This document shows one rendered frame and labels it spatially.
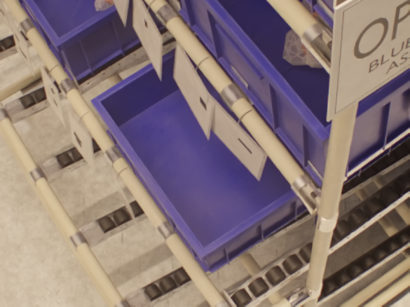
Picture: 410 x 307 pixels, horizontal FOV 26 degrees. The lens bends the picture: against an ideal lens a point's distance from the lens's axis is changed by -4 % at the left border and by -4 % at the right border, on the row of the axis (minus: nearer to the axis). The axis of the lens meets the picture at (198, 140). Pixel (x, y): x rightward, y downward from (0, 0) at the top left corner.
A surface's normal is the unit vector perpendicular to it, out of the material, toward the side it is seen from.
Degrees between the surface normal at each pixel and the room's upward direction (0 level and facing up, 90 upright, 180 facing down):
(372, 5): 90
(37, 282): 0
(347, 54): 90
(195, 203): 3
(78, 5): 3
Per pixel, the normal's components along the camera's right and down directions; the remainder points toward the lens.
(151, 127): -0.10, -0.44
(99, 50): 0.55, 0.73
